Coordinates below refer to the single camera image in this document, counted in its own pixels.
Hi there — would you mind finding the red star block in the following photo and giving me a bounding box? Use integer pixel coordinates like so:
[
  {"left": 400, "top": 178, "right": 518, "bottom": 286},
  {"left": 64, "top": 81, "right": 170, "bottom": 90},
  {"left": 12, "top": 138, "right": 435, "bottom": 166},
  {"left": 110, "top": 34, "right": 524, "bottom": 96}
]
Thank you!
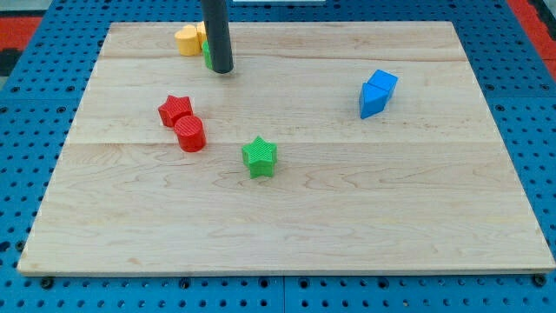
[{"left": 157, "top": 95, "right": 193, "bottom": 128}]

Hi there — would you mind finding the green circle block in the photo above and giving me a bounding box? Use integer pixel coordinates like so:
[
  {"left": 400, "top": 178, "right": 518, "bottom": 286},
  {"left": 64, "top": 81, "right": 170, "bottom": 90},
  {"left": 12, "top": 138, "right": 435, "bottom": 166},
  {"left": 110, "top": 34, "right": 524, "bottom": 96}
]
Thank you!
[{"left": 202, "top": 40, "right": 213, "bottom": 70}]

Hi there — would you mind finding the red cylinder block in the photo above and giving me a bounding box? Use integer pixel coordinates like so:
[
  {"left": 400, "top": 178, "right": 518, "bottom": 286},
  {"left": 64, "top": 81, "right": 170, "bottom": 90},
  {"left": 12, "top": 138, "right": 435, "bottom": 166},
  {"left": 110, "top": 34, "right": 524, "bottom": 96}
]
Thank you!
[{"left": 174, "top": 116, "right": 206, "bottom": 152}]

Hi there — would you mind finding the blue triangle block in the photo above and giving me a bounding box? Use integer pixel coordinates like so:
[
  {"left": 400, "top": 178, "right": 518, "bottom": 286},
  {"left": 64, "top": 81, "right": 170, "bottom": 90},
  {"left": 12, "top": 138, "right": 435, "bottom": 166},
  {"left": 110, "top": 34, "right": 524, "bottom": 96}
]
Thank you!
[{"left": 359, "top": 83, "right": 388, "bottom": 119}]

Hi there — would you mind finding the blue cube block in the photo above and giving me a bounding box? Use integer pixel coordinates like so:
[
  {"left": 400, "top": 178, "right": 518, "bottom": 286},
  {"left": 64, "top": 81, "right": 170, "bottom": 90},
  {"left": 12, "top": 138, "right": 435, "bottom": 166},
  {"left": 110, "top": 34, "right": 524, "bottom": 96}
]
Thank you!
[{"left": 367, "top": 70, "right": 398, "bottom": 101}]

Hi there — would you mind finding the yellow heart block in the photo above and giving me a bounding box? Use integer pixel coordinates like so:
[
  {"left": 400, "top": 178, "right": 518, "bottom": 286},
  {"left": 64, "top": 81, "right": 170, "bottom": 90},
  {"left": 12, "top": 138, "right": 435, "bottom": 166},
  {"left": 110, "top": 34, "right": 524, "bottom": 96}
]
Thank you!
[{"left": 174, "top": 24, "right": 202, "bottom": 57}]

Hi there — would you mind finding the light wooden board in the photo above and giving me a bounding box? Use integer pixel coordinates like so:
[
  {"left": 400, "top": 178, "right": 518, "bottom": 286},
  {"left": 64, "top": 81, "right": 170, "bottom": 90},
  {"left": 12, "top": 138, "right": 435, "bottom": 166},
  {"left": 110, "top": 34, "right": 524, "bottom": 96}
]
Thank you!
[{"left": 16, "top": 20, "right": 556, "bottom": 278}]

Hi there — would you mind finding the yellow block behind rod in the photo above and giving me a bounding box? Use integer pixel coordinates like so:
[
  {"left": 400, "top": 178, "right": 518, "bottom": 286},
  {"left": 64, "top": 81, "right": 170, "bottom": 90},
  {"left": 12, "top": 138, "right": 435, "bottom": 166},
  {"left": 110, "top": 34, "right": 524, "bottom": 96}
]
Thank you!
[{"left": 196, "top": 21, "right": 207, "bottom": 47}]

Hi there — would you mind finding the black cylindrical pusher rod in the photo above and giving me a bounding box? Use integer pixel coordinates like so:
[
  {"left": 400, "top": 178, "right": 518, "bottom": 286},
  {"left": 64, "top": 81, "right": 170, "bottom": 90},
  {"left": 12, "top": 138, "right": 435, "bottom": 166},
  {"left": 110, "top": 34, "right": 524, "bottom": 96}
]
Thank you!
[{"left": 201, "top": 0, "right": 234, "bottom": 74}]

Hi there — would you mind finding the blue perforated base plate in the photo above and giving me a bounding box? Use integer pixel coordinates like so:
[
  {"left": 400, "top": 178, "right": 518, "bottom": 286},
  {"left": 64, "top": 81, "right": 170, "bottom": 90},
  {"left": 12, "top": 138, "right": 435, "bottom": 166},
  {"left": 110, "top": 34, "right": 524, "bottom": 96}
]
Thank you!
[{"left": 1, "top": 0, "right": 555, "bottom": 312}]

